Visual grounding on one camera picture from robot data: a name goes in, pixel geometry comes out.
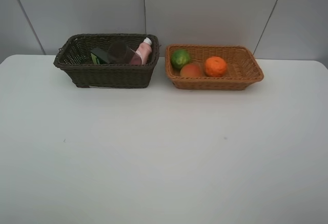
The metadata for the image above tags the green lime fruit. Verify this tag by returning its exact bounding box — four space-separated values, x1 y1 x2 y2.
170 49 191 70

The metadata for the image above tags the pink bottle white cap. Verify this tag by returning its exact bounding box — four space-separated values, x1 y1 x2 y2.
136 37 152 65

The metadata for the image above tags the light orange wicker basket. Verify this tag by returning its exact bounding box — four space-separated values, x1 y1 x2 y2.
165 44 264 91

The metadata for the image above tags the red yellow peach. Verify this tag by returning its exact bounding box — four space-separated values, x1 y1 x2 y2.
180 63 203 78

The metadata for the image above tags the black green pump bottle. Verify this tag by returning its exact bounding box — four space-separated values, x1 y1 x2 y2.
90 48 110 65

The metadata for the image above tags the purple translucent plastic cup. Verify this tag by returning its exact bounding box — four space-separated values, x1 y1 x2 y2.
107 42 142 65

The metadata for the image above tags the orange tangerine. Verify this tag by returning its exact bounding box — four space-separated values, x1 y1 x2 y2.
204 56 228 77

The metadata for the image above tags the dark brown wicker basket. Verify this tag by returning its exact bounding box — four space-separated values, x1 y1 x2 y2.
54 33 159 89

